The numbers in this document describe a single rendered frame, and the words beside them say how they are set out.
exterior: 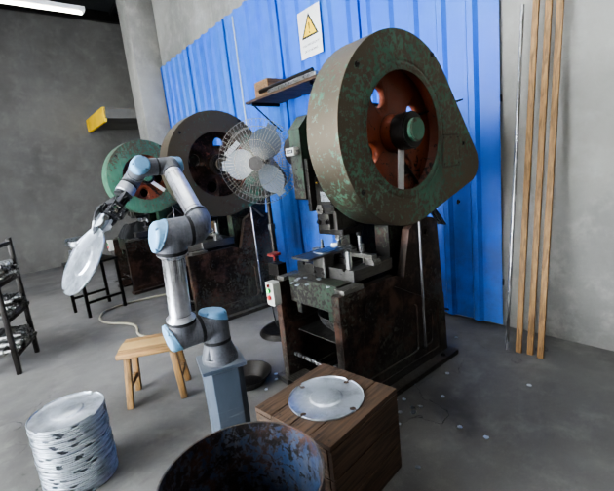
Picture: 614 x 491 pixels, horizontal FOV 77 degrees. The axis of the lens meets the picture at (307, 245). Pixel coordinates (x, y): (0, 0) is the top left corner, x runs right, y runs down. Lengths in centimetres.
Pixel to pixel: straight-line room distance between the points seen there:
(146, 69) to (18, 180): 288
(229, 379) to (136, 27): 623
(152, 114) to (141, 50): 96
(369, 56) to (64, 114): 714
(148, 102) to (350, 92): 564
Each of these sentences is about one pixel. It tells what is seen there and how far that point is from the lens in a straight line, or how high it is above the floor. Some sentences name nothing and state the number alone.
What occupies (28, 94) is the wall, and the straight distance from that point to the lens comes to 836.
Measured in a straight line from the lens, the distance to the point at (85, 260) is 178.
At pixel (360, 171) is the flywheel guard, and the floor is 118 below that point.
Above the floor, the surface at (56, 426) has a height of 31.
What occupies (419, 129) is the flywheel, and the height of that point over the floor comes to 133.
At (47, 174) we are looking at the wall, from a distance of 819.
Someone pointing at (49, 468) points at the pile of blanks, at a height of 16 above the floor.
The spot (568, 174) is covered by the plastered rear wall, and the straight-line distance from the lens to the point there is 273.
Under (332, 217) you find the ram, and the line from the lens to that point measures 203.
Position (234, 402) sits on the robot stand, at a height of 28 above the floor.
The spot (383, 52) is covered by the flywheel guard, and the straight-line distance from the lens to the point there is 176.
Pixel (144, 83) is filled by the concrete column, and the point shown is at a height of 281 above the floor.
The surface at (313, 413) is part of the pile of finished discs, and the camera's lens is 153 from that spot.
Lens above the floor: 121
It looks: 11 degrees down
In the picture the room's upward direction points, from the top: 6 degrees counter-clockwise
